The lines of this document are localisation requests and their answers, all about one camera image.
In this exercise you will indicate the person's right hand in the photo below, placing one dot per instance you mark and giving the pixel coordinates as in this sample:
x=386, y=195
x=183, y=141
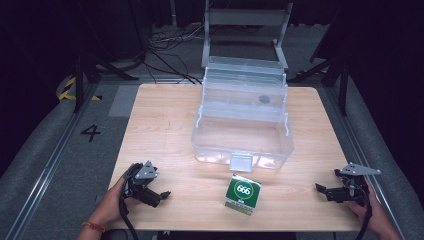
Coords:
x=378, y=216

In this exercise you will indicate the grey metal stand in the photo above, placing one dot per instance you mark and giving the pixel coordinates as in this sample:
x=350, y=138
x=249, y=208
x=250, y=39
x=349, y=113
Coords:
x=246, y=16

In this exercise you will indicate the black metal stand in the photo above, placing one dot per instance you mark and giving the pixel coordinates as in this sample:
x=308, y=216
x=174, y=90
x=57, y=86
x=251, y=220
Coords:
x=343, y=86
x=79, y=76

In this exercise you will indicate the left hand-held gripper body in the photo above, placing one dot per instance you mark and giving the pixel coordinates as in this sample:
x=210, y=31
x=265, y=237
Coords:
x=145, y=171

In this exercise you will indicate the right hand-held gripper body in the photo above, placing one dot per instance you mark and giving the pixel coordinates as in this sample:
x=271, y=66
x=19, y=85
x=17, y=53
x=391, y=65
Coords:
x=358, y=181

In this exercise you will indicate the person's left hand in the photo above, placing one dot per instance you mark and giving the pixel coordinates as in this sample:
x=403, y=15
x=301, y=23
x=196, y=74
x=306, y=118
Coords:
x=111, y=206

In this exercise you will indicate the metal floor rail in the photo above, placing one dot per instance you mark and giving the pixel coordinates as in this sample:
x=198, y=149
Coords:
x=360, y=140
x=56, y=156

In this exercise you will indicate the green cardboard box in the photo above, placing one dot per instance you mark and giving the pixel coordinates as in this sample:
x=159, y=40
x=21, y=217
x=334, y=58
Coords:
x=243, y=193

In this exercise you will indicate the yellow and black floor tape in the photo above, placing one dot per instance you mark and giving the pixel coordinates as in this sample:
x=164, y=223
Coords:
x=68, y=88

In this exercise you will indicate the clear plastic storage box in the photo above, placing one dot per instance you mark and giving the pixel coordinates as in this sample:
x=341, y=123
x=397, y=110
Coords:
x=243, y=133

